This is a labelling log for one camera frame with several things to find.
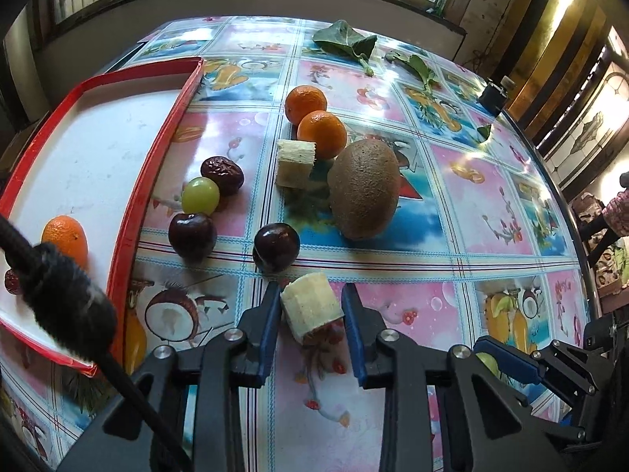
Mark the patterned cloth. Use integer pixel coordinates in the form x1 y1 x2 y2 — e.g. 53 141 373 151
575 172 629 310

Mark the orange mandarin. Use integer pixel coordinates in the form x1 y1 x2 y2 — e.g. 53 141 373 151
297 111 348 160
285 85 328 126
40 215 89 269

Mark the black cable with fuzzy wrap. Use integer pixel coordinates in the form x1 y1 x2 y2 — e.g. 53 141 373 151
0 214 192 472

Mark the green leaf sprig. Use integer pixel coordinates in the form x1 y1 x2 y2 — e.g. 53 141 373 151
384 50 440 93

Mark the wooden glass-panel cabinet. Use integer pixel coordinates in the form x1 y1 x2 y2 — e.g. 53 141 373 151
506 0 629 192

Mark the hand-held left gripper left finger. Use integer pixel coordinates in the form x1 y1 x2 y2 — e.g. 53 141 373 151
59 282 283 472

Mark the large green leaf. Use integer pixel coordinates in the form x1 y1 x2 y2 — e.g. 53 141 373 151
313 20 378 77

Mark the dark red cherry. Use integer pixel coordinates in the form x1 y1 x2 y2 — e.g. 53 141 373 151
168 212 217 262
253 223 301 273

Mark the red rimmed white tray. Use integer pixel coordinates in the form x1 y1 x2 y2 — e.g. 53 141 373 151
0 56 204 379

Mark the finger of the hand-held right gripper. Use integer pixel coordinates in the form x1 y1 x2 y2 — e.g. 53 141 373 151
559 403 596 447
474 336 615 404

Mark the small dark jar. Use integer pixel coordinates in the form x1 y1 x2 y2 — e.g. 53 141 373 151
479 77 512 114

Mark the wrinkled red jujube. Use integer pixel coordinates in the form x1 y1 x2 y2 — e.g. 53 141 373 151
200 156 245 196

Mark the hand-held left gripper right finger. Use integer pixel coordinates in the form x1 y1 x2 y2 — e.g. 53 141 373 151
341 282 571 472

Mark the brown kiwi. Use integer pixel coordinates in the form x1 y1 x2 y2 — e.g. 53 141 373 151
328 138 400 241

